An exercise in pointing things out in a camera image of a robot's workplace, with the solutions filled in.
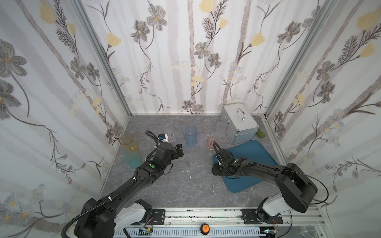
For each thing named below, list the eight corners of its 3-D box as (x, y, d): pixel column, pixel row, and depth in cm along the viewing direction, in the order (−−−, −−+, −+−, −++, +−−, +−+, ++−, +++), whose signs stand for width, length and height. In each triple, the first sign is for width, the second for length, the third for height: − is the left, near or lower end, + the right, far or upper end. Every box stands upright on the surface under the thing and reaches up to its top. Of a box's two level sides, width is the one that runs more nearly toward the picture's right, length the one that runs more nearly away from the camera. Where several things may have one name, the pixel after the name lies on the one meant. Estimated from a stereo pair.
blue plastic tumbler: (185, 145, 104) (184, 133, 93) (185, 138, 108) (184, 126, 97) (196, 146, 104) (197, 133, 93) (196, 138, 108) (197, 126, 97)
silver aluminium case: (232, 146, 103) (238, 132, 90) (217, 119, 120) (220, 104, 107) (253, 141, 106) (261, 126, 94) (235, 115, 123) (240, 99, 110)
